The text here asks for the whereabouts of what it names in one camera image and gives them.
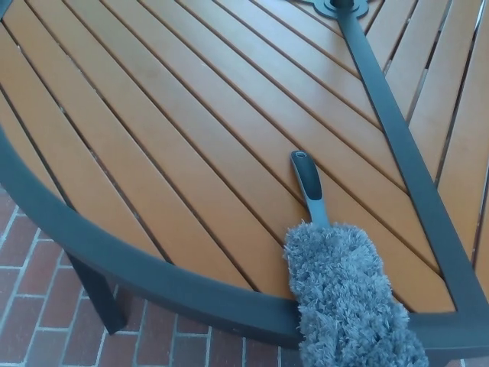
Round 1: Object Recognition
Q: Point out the dark metal round table leg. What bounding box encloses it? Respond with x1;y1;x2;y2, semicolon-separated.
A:
68;252;127;336

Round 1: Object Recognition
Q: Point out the grey fluffy microfibre duster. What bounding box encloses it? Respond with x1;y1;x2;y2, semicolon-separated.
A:
282;150;425;367

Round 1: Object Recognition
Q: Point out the dark metal umbrella hole ring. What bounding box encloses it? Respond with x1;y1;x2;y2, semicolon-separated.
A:
284;0;370;18

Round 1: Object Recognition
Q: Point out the round slatted wood patio table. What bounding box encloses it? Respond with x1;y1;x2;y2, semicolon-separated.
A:
0;0;489;367

